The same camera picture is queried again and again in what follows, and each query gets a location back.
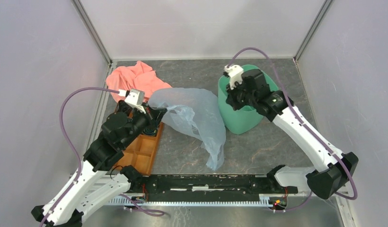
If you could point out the pink cloth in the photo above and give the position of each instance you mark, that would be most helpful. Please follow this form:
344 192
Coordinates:
141 77

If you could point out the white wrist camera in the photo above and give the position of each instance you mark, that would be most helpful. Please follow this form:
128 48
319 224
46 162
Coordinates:
134 98
234 73

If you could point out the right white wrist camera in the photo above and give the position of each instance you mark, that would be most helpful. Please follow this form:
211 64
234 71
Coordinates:
234 73

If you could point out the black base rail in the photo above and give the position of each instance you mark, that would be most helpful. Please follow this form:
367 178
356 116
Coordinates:
208 188

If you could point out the black green bag roll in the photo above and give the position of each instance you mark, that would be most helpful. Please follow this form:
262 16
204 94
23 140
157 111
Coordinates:
151 131

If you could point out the left aluminium corner post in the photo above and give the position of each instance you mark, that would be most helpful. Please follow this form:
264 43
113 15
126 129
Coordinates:
91 29

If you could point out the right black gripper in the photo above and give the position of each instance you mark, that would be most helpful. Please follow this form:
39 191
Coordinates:
230 99

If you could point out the green trash bin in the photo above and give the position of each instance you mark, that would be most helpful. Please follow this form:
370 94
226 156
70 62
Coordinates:
241 121

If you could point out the black bag roll top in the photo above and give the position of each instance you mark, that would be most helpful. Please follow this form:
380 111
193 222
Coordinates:
123 107

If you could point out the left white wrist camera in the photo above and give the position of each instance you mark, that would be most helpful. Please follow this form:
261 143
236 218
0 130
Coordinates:
134 98

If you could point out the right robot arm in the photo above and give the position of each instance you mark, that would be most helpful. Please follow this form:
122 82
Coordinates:
333 167

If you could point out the orange compartment tray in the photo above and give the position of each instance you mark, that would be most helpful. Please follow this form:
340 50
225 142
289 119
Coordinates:
141 152

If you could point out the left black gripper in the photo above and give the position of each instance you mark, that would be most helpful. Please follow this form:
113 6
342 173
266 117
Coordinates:
158 114

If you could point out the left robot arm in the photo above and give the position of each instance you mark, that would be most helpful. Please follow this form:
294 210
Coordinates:
73 205

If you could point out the blue plastic trash bag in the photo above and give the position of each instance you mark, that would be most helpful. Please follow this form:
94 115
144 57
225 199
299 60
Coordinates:
194 112

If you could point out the white toothed cable duct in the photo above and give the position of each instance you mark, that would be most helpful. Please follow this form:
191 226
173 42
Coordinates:
262 201

